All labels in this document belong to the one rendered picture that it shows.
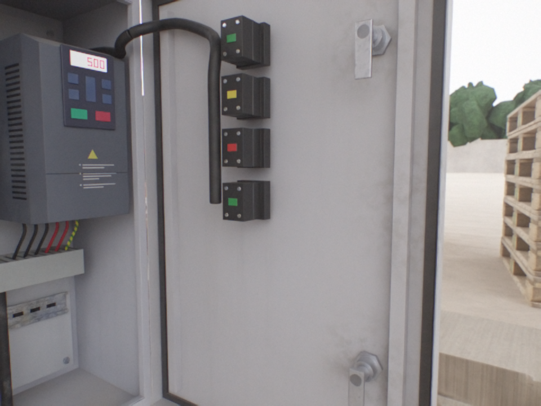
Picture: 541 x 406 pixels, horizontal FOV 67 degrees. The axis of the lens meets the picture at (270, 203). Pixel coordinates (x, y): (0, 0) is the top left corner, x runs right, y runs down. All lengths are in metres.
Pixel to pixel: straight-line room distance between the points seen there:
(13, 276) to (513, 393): 1.48
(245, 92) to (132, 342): 0.43
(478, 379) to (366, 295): 1.24
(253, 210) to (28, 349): 0.46
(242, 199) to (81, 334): 0.47
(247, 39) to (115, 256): 0.40
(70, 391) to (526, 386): 1.35
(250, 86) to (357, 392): 0.34
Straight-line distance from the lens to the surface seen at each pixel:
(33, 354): 0.78
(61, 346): 0.80
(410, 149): 0.41
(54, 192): 0.55
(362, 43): 0.41
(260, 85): 0.48
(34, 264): 0.68
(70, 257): 0.70
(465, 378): 1.68
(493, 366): 1.64
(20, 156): 0.59
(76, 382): 0.81
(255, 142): 0.46
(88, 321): 0.79
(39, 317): 0.76
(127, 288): 0.68
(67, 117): 0.56
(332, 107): 0.45
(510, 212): 3.26
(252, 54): 0.47
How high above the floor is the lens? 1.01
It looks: 5 degrees down
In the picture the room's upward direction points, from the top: straight up
